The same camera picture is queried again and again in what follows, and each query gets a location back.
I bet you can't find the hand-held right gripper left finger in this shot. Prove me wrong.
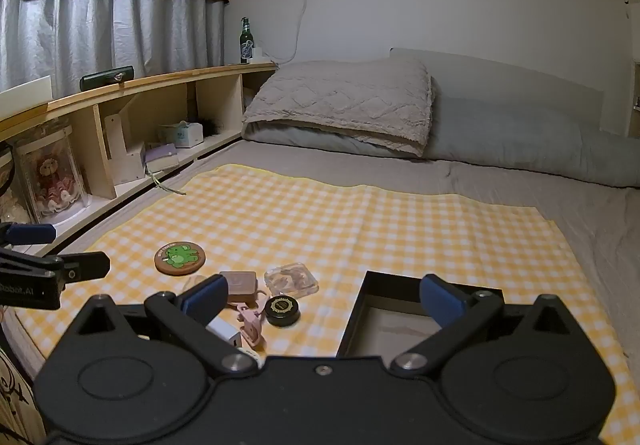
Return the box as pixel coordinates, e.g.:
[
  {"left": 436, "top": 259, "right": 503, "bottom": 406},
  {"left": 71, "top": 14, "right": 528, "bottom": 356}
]
[{"left": 67, "top": 274, "right": 260, "bottom": 378}]

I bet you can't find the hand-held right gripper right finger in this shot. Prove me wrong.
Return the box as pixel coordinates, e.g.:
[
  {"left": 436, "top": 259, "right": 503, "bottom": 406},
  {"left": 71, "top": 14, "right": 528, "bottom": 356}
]
[{"left": 390, "top": 274, "right": 583, "bottom": 376}]

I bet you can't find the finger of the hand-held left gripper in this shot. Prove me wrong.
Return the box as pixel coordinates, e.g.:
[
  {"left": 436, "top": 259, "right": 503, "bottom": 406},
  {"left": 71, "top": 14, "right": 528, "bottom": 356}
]
[
  {"left": 50, "top": 251, "right": 111, "bottom": 284},
  {"left": 0, "top": 222, "right": 57, "bottom": 246}
]

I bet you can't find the square wooden block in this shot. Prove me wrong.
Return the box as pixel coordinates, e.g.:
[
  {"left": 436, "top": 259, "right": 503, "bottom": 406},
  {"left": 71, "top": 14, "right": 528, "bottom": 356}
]
[{"left": 219, "top": 270, "right": 259, "bottom": 309}]

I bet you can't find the round cork coaster green figure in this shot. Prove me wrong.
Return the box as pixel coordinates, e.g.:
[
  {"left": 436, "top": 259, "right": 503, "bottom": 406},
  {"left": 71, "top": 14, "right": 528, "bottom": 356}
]
[{"left": 154, "top": 241, "right": 207, "bottom": 276}]

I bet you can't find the black cardboard box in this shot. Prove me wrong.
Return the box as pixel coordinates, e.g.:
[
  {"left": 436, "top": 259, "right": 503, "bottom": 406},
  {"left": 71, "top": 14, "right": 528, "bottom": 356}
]
[{"left": 336, "top": 270, "right": 506, "bottom": 359}]

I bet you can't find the clear case of fake nails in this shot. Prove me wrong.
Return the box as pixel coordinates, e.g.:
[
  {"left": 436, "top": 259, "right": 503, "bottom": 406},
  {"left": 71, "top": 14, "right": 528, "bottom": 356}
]
[{"left": 263, "top": 261, "right": 320, "bottom": 299}]

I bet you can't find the white charger plug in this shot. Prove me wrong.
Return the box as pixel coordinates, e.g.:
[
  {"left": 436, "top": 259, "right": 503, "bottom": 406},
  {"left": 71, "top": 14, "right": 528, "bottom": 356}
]
[{"left": 205, "top": 317, "right": 244, "bottom": 352}]

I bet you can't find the plush bear in clear box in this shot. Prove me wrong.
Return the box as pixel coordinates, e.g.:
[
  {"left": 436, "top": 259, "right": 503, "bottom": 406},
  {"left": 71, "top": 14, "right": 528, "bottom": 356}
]
[{"left": 14, "top": 122, "right": 92, "bottom": 227}]

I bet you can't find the black round tin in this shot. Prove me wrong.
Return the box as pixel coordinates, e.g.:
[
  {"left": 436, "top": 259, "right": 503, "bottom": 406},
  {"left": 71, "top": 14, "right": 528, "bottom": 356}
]
[{"left": 265, "top": 295, "right": 303, "bottom": 327}]

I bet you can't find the yellow checked cloth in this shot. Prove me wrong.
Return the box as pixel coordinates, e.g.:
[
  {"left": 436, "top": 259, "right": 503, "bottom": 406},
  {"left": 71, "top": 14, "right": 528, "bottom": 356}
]
[{"left": 14, "top": 164, "right": 632, "bottom": 445}]

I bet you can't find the beige cloth with black drawing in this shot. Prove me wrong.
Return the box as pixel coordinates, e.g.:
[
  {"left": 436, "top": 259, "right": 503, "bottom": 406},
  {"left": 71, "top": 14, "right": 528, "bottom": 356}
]
[{"left": 0, "top": 347, "right": 38, "bottom": 445}]

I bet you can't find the wooden stand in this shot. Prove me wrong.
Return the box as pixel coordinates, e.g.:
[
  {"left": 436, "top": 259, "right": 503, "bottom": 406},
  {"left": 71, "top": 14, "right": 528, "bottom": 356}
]
[{"left": 103, "top": 112, "right": 147, "bottom": 186}]

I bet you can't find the purple book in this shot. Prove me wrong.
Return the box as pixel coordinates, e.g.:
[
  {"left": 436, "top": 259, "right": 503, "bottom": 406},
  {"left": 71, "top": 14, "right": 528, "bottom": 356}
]
[{"left": 144, "top": 142, "right": 180, "bottom": 174}]

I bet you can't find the white tissue box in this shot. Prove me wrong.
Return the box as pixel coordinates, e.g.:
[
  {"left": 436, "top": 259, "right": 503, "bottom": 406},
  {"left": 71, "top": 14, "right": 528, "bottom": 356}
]
[{"left": 158, "top": 120, "right": 205, "bottom": 149}]

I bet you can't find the dark green case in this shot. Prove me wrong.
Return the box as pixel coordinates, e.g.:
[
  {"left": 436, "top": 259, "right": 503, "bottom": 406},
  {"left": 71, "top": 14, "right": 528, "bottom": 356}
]
[{"left": 80, "top": 66, "right": 135, "bottom": 91}]

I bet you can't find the grey bed sheet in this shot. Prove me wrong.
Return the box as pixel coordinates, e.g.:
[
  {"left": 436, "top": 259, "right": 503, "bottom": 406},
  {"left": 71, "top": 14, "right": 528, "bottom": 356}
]
[{"left": 162, "top": 139, "right": 640, "bottom": 378}]

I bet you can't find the grey long pillow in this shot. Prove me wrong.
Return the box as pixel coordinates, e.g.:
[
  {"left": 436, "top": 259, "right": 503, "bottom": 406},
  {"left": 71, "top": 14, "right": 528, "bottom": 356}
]
[{"left": 424, "top": 94, "right": 640, "bottom": 189}]

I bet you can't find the wooden bedside shelf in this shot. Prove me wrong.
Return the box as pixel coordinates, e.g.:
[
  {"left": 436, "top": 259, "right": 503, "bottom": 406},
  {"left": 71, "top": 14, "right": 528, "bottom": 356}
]
[{"left": 0, "top": 62, "right": 279, "bottom": 257}]

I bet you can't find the grey curtain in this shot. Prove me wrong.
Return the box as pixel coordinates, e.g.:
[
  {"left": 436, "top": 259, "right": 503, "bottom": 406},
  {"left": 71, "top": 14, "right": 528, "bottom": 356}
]
[{"left": 0, "top": 0, "right": 226, "bottom": 99}]

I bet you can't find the beige quilted pillow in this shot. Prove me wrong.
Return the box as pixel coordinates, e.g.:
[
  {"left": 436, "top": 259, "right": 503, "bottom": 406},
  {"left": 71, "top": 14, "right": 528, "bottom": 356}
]
[{"left": 241, "top": 58, "right": 435, "bottom": 159}]

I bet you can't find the green glass bottle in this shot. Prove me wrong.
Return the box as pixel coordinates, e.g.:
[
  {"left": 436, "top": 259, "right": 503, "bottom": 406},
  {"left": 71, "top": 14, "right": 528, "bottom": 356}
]
[{"left": 239, "top": 16, "right": 254, "bottom": 65}]

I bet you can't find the pink keychain charm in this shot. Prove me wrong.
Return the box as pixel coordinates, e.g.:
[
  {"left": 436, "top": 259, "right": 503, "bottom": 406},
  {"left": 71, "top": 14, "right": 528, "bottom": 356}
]
[{"left": 234, "top": 287, "right": 272, "bottom": 347}]

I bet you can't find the white cable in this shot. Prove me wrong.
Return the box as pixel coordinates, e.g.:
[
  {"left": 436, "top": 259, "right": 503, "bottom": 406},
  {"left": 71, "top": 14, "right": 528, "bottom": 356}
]
[{"left": 271, "top": 0, "right": 309, "bottom": 64}]

